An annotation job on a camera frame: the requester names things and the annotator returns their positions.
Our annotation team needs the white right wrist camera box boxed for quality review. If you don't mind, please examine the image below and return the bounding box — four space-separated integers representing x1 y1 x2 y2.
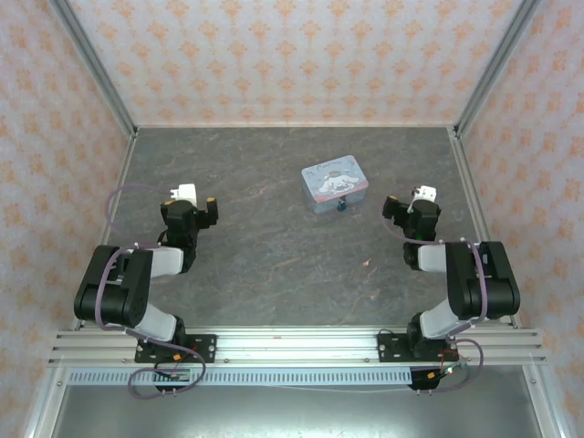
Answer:
412 183 438 203

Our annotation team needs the aluminium front mounting rail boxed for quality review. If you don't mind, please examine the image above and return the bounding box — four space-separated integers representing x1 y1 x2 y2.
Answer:
47 325 548 368

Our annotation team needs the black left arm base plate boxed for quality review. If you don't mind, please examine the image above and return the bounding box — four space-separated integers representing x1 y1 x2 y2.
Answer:
133 333 218 365

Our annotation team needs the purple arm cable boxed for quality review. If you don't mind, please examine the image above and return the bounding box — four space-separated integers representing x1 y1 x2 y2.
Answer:
98 182 207 401
381 185 485 394

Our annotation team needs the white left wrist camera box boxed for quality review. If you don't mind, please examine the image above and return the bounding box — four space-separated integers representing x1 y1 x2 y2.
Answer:
169 182 198 206

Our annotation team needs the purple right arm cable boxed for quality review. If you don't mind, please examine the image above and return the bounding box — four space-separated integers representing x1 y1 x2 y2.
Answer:
381 185 485 394

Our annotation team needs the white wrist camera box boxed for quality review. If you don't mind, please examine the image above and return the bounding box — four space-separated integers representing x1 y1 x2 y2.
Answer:
412 183 438 203
169 182 198 206

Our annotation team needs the aluminium frame post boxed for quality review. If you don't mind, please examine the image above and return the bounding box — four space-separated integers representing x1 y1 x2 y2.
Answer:
454 0 547 138
50 0 140 139

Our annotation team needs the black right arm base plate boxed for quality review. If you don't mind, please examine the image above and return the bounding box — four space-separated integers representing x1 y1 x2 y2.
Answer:
377 331 459 364

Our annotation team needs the grey slotted cable duct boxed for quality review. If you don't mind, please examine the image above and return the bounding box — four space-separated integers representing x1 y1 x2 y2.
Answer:
67 368 415 388

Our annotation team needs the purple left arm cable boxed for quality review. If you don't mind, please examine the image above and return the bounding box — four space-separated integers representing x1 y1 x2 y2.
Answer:
98 182 207 401

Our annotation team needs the aluminium table side rail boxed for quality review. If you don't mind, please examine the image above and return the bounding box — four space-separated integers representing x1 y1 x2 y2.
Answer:
447 127 520 329
72 130 139 330

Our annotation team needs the blue cartoon tin box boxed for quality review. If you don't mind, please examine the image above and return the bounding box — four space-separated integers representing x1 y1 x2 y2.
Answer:
300 154 371 216

